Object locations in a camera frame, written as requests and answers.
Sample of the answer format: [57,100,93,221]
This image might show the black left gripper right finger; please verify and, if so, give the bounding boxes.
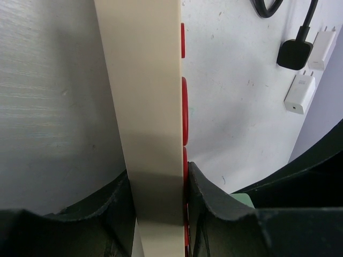
[188,162,271,256]

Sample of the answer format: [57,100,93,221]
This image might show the black power cable with plug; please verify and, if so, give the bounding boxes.
[249,0,319,71]

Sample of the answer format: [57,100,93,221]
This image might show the beige power strip red sockets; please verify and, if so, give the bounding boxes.
[95,1,185,256]

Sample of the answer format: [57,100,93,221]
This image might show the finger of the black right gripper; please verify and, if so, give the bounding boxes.
[230,123,342,256]

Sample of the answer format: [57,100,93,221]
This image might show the mint green plug adapter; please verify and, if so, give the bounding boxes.
[230,193,254,208]

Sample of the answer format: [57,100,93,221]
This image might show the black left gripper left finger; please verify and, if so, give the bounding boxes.
[1,172,136,256]

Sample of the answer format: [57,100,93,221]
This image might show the large white charger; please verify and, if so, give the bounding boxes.
[284,71,316,115]

